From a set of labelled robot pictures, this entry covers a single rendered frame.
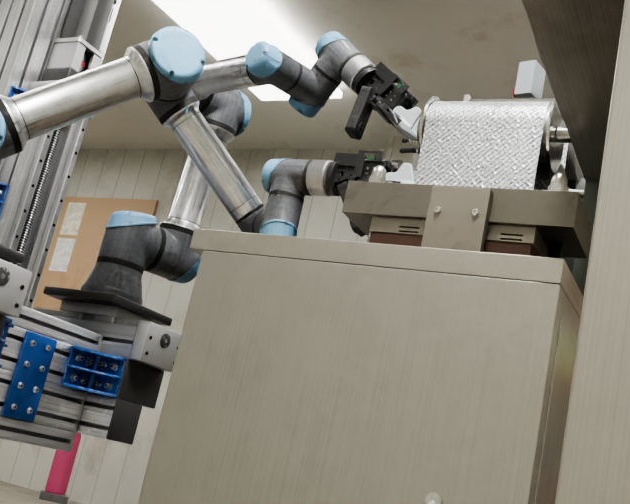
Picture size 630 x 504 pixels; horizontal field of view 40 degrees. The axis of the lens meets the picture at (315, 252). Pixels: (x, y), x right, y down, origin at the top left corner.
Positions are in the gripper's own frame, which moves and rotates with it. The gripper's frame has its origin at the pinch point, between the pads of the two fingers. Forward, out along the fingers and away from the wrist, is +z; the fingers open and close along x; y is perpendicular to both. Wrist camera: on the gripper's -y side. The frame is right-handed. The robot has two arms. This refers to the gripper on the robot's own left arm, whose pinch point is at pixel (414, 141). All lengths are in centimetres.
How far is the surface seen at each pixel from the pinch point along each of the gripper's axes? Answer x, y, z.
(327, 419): -33, -43, 46
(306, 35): 232, 22, -239
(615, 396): -85, -11, 82
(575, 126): -27.9, 17.0, 35.3
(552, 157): -2.4, 16.0, 25.2
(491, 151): -7.5, 8.2, 17.9
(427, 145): -7.4, 0.5, 7.2
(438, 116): -7.4, 6.2, 4.0
